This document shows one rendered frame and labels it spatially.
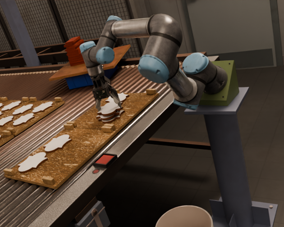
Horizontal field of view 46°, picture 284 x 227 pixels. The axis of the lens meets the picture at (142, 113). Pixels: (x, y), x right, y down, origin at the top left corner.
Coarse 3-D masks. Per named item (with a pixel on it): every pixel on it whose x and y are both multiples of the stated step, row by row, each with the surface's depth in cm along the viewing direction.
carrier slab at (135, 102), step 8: (136, 96) 192; (144, 96) 188; (152, 96) 185; (104, 104) 194; (128, 104) 184; (136, 104) 181; (144, 104) 178; (88, 112) 190; (96, 112) 186; (128, 112) 175; (136, 112) 172; (80, 120) 182; (88, 120) 179; (96, 120) 176; (120, 120) 168; (128, 120) 167; (80, 128) 173; (88, 128) 170; (96, 128) 167; (120, 128) 162
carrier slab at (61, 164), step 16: (64, 128) 178; (80, 144) 157; (96, 144) 152; (48, 160) 151; (64, 160) 147; (80, 160) 143; (16, 176) 146; (32, 176) 142; (48, 176) 138; (64, 176) 135
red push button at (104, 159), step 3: (102, 156) 142; (105, 156) 142; (108, 156) 141; (111, 156) 140; (99, 159) 141; (102, 159) 140; (105, 159) 139; (108, 159) 139; (96, 162) 139; (99, 162) 139; (102, 162) 138; (105, 162) 137
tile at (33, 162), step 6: (30, 156) 157; (36, 156) 155; (42, 156) 153; (24, 162) 153; (30, 162) 151; (36, 162) 150; (42, 162) 150; (18, 168) 149; (24, 168) 147; (30, 168) 146; (36, 168) 146
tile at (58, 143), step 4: (60, 136) 167; (64, 136) 166; (68, 136) 165; (52, 140) 166; (56, 140) 165; (60, 140) 164; (64, 140) 162; (68, 140) 161; (48, 144) 163; (52, 144) 162; (56, 144) 161; (60, 144) 160; (64, 144) 160; (48, 148) 159; (52, 148) 158; (56, 148) 157; (60, 148) 157; (48, 152) 157
